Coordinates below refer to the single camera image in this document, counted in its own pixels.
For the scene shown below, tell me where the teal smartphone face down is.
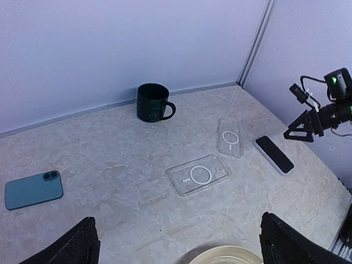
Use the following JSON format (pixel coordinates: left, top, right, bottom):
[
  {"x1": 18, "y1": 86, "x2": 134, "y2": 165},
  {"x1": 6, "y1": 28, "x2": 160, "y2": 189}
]
[{"x1": 4, "y1": 170, "x2": 63, "y2": 211}]

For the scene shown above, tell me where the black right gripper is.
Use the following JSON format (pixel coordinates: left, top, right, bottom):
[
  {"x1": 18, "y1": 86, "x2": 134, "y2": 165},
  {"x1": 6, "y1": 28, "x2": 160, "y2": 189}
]
[{"x1": 283, "y1": 109, "x2": 324, "y2": 142}]

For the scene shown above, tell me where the dark green cup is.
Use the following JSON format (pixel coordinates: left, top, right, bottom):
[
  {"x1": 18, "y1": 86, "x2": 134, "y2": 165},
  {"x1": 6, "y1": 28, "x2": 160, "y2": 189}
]
[{"x1": 136, "y1": 83, "x2": 176, "y2": 123}]

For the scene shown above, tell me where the lilac phone case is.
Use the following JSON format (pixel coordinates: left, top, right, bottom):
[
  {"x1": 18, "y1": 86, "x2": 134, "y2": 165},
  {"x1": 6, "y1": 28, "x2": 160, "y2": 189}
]
[{"x1": 252, "y1": 135, "x2": 295, "y2": 176}]

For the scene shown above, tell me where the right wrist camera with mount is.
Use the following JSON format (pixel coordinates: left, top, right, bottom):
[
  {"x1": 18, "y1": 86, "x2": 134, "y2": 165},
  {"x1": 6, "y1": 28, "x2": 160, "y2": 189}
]
[{"x1": 289, "y1": 75, "x2": 326, "y2": 112}]

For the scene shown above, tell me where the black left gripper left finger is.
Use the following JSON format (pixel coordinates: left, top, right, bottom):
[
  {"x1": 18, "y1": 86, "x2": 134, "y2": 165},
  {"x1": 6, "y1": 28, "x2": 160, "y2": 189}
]
[{"x1": 22, "y1": 217, "x2": 101, "y2": 263}]

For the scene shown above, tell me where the right aluminium frame post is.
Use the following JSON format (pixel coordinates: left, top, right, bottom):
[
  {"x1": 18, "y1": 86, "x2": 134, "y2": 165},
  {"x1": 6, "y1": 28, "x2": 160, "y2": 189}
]
[{"x1": 236, "y1": 0, "x2": 277, "y2": 88}]

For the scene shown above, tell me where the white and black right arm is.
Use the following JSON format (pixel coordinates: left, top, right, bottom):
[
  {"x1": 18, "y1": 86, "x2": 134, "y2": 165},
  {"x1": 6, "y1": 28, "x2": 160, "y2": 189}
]
[{"x1": 283, "y1": 68, "x2": 351, "y2": 142}]

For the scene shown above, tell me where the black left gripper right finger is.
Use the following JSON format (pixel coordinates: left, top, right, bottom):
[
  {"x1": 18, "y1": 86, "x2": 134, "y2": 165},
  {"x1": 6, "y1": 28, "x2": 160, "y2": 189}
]
[{"x1": 260, "y1": 212, "x2": 350, "y2": 264}]

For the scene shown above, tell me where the beige round plate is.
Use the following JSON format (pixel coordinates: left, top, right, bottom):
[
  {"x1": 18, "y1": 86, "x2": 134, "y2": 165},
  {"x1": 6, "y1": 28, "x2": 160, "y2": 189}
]
[{"x1": 190, "y1": 245, "x2": 263, "y2": 264}]

